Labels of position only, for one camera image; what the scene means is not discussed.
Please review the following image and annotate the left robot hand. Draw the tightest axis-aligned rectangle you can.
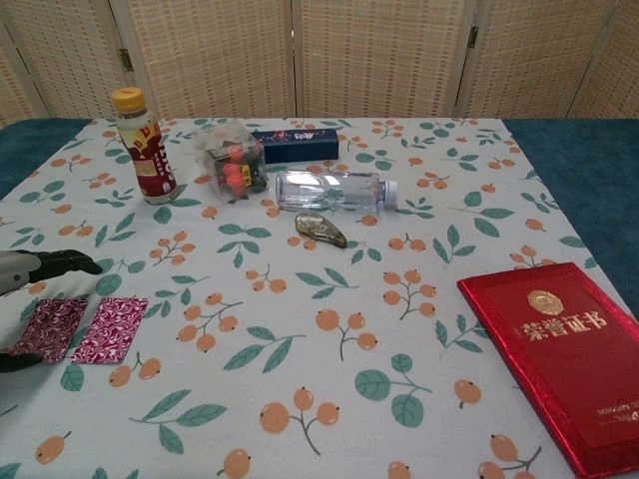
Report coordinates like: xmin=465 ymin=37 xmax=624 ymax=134
xmin=0 ymin=248 xmax=104 ymax=374

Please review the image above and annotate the pink patterned red envelope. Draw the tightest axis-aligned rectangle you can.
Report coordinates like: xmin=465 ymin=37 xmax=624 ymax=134
xmin=72 ymin=296 xmax=150 ymax=365
xmin=12 ymin=297 xmax=89 ymax=361

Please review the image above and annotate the yellow cap tea bottle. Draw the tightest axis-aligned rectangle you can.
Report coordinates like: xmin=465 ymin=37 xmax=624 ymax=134
xmin=111 ymin=87 xmax=180 ymax=206

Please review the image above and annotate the clear plastic toy box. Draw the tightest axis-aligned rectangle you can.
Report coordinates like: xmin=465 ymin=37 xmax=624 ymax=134
xmin=192 ymin=124 xmax=269 ymax=207

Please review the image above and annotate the dark blue rectangular box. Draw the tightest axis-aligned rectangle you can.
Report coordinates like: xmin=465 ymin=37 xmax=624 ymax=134
xmin=251 ymin=127 xmax=340 ymax=165

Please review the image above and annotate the floral print tablecloth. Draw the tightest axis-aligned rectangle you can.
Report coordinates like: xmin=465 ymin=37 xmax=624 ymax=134
xmin=0 ymin=117 xmax=639 ymax=479

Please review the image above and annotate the clear plastic water bottle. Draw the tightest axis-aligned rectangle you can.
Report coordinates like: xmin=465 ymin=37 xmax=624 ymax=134
xmin=275 ymin=168 xmax=399 ymax=214

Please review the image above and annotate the bamboo folding screen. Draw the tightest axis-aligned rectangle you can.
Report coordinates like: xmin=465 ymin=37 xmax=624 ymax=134
xmin=0 ymin=0 xmax=639 ymax=126

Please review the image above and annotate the red certificate book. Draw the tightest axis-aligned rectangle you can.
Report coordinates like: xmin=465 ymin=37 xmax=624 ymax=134
xmin=457 ymin=261 xmax=639 ymax=479

